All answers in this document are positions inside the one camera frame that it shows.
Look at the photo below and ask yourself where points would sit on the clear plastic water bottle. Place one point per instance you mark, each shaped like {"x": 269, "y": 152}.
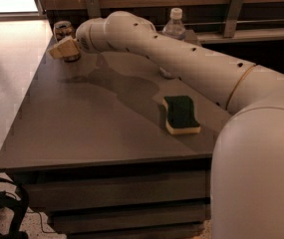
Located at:
{"x": 174, "y": 28}

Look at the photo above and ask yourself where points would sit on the right metal wall bracket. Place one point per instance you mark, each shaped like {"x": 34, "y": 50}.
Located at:
{"x": 232, "y": 15}

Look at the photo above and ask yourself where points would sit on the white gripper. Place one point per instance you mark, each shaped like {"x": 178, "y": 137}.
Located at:
{"x": 84, "y": 37}

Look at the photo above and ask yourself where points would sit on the grey drawer cabinet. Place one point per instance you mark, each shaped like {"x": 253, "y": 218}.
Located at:
{"x": 90, "y": 146}

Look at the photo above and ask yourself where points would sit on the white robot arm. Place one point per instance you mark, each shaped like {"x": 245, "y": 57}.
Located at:
{"x": 247, "y": 173}

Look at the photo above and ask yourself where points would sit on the metal wall bracket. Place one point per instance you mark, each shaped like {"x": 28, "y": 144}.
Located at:
{"x": 93, "y": 8}
{"x": 232, "y": 15}

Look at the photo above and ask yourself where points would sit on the left metal wall bracket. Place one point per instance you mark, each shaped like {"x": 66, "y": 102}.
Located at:
{"x": 93, "y": 8}

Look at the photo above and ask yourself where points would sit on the orange soda can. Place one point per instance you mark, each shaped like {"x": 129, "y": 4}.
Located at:
{"x": 64, "y": 29}

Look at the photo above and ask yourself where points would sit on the green and yellow sponge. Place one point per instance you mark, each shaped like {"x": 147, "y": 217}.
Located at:
{"x": 180, "y": 117}

